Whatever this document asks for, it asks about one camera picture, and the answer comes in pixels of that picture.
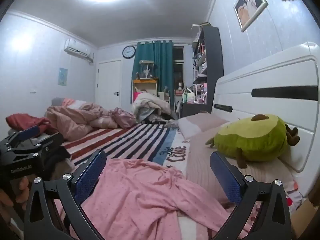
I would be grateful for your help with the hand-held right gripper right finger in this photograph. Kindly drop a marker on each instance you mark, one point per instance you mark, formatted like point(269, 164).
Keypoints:
point(226, 177)

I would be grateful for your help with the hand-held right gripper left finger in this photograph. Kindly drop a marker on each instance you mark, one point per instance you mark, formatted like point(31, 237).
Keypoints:
point(91, 173)

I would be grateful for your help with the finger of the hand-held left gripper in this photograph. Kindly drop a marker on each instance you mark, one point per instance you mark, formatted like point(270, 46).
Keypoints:
point(25, 133)
point(51, 141)

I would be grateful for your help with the pink dotted garment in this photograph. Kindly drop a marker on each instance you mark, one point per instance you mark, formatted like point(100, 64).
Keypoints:
point(137, 192)

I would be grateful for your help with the person's left hand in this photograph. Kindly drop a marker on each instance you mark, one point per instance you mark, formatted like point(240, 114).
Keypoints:
point(21, 188)

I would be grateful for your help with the red cloth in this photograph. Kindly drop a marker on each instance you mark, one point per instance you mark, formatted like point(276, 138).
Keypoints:
point(20, 120)

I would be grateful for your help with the dark cloth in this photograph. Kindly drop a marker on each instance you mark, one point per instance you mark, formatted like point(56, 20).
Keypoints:
point(55, 158)

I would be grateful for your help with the beige fleece cloth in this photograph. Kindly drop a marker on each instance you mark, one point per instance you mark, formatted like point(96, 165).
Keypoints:
point(67, 166)

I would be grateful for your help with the large beige pink pillow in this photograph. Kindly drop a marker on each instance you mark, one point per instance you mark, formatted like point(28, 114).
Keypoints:
point(200, 167)

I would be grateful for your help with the pink crumpled duvet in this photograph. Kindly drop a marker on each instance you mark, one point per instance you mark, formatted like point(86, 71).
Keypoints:
point(75, 120)

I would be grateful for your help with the green avocado plush toy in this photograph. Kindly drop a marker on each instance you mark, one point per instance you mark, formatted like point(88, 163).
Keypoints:
point(250, 137)

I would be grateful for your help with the striped fleece blanket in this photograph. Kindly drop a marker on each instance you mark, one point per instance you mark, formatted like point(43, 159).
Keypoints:
point(130, 140)

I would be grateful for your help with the flat beige pink pillow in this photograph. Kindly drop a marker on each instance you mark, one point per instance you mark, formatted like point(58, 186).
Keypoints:
point(200, 122)

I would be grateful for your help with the pink satin cloth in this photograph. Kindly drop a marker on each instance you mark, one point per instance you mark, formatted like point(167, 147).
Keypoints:
point(122, 118)

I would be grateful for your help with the white red-patterned bed sheet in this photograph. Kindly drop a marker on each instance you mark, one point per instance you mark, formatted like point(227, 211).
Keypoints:
point(295, 197)

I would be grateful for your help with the dark desk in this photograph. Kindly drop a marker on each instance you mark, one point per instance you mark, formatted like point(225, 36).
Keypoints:
point(192, 108)

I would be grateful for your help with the white door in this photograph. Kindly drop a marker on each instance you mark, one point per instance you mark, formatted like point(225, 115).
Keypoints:
point(108, 85)

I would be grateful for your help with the mint green box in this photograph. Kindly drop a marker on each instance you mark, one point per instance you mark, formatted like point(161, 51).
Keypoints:
point(190, 97)

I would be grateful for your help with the magenta cloth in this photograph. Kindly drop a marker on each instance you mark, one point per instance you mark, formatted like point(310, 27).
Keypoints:
point(136, 97)

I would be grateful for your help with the cream blanket pile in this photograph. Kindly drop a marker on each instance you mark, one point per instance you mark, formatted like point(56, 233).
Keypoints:
point(150, 105)

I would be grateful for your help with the white air conditioner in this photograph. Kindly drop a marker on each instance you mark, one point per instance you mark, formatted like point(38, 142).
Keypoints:
point(76, 47)

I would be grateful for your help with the wig head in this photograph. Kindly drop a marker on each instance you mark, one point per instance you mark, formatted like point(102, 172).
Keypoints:
point(180, 83)

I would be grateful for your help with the yellow shelf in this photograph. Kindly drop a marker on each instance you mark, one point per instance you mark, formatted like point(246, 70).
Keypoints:
point(145, 81)

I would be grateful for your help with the white bed headboard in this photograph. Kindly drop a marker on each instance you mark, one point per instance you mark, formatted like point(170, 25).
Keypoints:
point(275, 72)

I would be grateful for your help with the glass display case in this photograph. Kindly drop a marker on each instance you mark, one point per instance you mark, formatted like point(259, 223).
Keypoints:
point(147, 70)

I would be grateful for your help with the dark tall bookshelf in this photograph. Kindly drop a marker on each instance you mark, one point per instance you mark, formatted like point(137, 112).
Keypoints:
point(215, 55)

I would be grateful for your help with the dark window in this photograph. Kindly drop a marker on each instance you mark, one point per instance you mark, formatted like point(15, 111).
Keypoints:
point(178, 62)

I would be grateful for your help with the teal curtain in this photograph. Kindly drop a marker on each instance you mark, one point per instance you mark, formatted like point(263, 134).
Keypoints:
point(162, 67)

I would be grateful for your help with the small blue wall poster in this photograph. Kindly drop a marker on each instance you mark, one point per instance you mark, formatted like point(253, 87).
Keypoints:
point(63, 76)

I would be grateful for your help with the round wall clock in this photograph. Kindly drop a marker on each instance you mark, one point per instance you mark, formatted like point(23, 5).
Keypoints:
point(129, 52)

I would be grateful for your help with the framed wall picture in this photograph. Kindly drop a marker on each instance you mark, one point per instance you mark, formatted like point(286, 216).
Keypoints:
point(250, 5)

